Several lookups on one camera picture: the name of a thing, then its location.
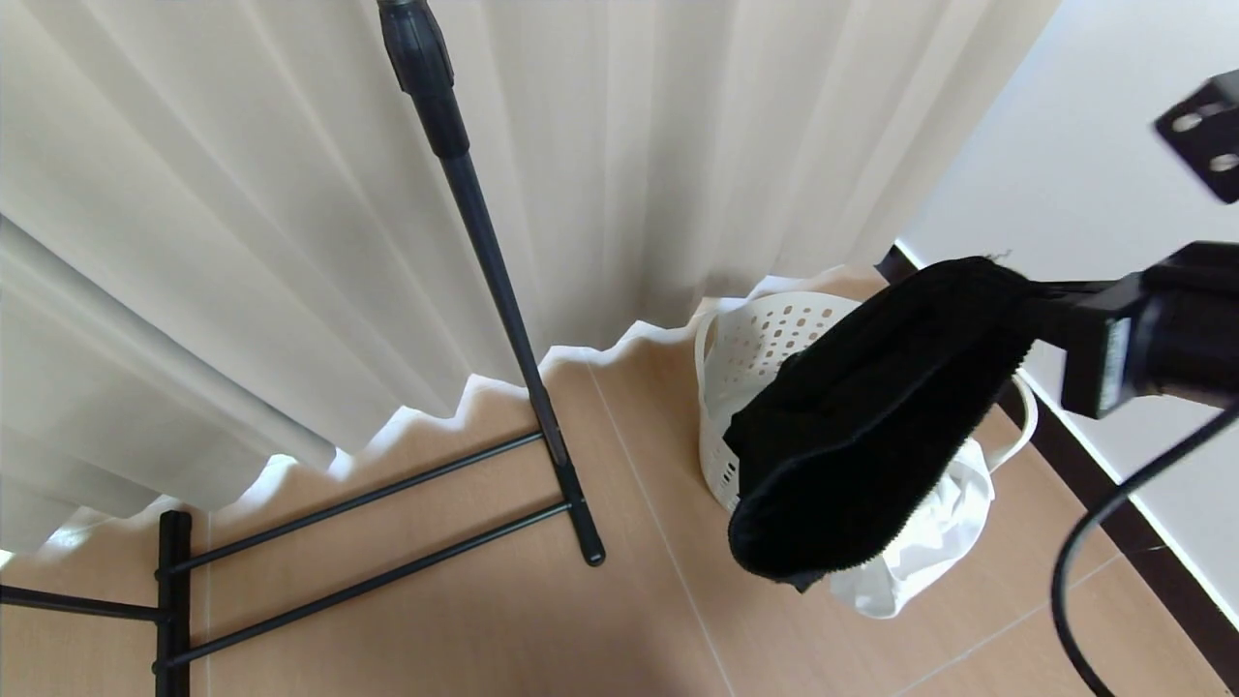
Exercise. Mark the black clothes rack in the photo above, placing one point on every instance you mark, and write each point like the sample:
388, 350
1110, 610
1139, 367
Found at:
421, 58

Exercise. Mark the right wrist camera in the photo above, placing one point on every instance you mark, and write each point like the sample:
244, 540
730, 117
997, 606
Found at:
1205, 136

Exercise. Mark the black garment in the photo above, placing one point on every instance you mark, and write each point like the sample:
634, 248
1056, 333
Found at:
871, 426

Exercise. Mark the white garment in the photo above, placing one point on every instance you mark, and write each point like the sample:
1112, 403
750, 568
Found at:
944, 542

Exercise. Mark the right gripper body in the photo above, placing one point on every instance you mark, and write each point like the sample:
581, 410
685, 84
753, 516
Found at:
1181, 329

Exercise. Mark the white laundry basket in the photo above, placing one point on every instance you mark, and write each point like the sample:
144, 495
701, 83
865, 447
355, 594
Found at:
765, 339

